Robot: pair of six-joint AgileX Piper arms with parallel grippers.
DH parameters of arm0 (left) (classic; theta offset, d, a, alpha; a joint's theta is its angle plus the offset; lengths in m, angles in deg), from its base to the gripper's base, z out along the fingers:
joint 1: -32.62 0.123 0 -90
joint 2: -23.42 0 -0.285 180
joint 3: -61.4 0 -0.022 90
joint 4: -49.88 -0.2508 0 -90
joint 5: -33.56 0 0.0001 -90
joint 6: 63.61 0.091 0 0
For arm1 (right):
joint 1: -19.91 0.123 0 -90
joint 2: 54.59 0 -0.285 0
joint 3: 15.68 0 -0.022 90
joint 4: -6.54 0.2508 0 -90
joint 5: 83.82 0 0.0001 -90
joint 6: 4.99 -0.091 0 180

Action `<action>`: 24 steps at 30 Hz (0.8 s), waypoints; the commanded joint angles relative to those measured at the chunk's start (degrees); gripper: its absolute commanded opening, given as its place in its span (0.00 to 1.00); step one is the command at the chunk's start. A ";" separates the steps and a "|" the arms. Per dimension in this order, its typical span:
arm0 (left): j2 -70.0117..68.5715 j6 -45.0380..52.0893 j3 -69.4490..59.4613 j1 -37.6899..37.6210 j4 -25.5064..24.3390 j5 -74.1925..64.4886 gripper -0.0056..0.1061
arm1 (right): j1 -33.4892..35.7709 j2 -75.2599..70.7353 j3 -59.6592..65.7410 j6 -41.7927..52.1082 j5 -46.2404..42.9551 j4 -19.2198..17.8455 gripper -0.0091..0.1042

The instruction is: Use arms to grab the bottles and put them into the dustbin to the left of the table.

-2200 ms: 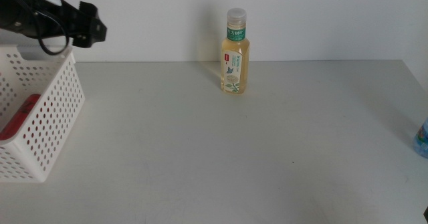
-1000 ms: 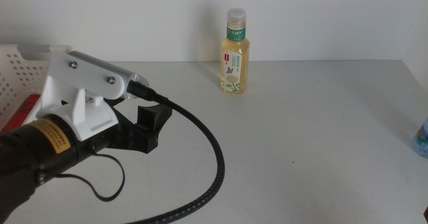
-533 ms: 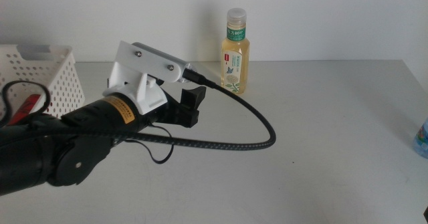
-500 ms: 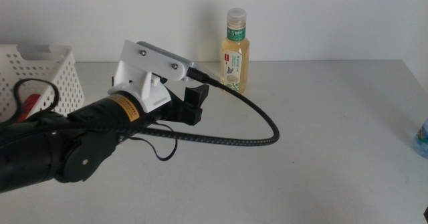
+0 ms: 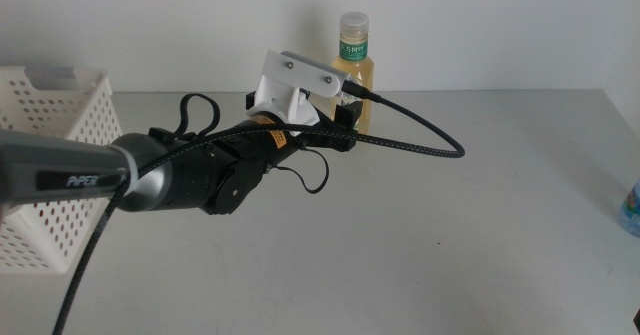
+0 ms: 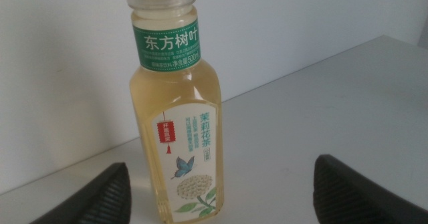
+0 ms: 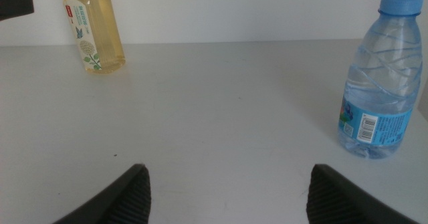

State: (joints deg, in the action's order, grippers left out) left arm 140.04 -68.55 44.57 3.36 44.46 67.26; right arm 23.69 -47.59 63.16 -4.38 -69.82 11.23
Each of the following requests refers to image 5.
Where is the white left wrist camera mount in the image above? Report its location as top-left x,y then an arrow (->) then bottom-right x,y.
247,49 -> 354,129

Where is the white perforated plastic basket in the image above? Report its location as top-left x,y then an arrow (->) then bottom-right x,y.
0,65 -> 124,275

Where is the black left arm wire loop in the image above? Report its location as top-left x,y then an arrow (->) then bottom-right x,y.
178,92 -> 222,137

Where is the blue water bottle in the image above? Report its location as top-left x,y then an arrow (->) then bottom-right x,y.
617,178 -> 640,239

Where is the thin black left gripper wire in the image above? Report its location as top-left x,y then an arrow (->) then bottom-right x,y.
272,147 -> 331,195

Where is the braided left camera cable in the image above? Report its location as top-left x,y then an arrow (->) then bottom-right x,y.
49,82 -> 466,335

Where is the yellow tea bottle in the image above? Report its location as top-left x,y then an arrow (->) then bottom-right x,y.
329,11 -> 375,135

